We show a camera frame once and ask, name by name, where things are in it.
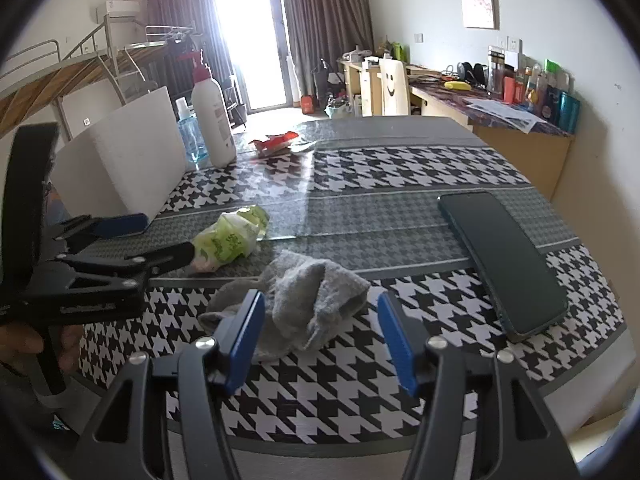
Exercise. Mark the blue liquid sanitizer bottle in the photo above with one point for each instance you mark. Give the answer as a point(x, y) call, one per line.
point(187, 135)

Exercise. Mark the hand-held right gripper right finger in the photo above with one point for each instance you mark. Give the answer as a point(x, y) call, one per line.
point(397, 345)

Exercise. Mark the brown curtain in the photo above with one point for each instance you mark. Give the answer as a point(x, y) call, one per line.
point(170, 10)
point(325, 25)

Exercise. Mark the light wooden desk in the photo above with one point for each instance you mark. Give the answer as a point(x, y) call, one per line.
point(355, 80)

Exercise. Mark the glass balcony door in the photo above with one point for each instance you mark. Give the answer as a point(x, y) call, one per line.
point(255, 35)

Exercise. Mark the black headphones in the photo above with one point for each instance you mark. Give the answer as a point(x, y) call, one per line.
point(472, 72)

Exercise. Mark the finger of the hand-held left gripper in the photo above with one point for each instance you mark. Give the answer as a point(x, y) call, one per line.
point(125, 224)
point(170, 254)

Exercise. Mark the green bag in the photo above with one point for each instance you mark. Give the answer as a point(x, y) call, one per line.
point(400, 51)

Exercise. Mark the black bag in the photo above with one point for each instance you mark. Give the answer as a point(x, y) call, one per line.
point(327, 80)

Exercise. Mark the wooden desk with patterned cover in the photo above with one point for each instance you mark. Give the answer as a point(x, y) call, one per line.
point(525, 155)

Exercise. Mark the row of toiletry bottles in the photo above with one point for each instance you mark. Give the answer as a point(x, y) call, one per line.
point(545, 95)

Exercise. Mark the wooden chair with smiley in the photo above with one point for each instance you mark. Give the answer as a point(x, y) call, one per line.
point(394, 87)

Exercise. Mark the white foam box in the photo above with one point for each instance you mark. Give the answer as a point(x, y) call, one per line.
point(130, 160)

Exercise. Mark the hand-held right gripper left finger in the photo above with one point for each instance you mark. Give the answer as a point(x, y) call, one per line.
point(245, 342)

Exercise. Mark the red snack wrapper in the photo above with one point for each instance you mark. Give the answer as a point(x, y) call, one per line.
point(272, 142)

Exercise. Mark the grey sock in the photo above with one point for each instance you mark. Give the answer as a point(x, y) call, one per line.
point(305, 300)

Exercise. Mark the houndstooth tablecloth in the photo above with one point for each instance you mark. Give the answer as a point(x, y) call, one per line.
point(380, 180)

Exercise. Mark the person's left hand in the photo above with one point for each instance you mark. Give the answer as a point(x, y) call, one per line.
point(72, 350)

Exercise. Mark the green tissue packet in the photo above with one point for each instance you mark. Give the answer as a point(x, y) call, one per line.
point(230, 240)

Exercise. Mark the orange bag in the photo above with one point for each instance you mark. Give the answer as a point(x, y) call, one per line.
point(308, 105)

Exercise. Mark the dark hanging clothes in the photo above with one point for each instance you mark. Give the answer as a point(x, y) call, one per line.
point(185, 45)

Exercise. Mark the white air conditioner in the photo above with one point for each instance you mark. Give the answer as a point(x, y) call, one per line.
point(117, 10)

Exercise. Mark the white printed paper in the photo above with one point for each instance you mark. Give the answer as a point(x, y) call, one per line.
point(505, 116)

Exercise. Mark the yellow oblong object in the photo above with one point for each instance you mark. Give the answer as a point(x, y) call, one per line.
point(457, 86)

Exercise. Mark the black folding chair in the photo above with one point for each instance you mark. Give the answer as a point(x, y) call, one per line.
point(237, 105)

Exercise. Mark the white pump lotion bottle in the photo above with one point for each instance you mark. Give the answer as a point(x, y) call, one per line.
point(212, 120)

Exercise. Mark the black smartphone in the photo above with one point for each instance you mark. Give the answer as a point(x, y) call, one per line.
point(505, 265)

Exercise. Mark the pink wall poster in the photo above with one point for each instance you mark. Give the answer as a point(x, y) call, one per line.
point(479, 5)

